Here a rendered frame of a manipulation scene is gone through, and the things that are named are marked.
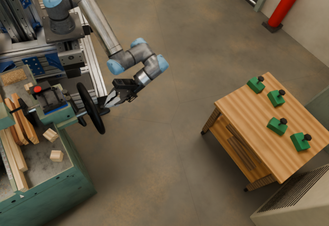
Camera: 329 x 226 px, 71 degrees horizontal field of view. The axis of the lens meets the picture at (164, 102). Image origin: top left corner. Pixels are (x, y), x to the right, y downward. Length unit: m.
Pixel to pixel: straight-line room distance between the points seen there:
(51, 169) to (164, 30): 2.13
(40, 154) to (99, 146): 0.97
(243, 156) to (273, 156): 0.35
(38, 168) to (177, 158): 1.21
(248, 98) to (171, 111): 0.73
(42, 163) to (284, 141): 1.42
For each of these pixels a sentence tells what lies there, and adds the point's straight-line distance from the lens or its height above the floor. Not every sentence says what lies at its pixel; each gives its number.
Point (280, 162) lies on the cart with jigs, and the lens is 1.68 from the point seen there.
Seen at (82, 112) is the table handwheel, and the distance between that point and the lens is 1.23.
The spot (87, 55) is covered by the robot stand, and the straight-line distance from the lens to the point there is 2.26.
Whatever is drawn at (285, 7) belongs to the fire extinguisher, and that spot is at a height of 0.33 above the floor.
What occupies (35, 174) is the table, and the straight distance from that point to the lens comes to 1.09.
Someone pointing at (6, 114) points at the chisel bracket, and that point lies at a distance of 1.03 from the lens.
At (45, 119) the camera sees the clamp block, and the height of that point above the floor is 0.95.
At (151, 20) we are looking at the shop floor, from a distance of 2.91.
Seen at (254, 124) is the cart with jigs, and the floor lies 0.53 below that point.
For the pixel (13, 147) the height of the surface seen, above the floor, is 0.94.
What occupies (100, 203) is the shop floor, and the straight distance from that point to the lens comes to 1.92.
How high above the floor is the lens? 1.89
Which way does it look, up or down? 59 degrees down
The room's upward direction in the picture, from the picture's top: 13 degrees clockwise
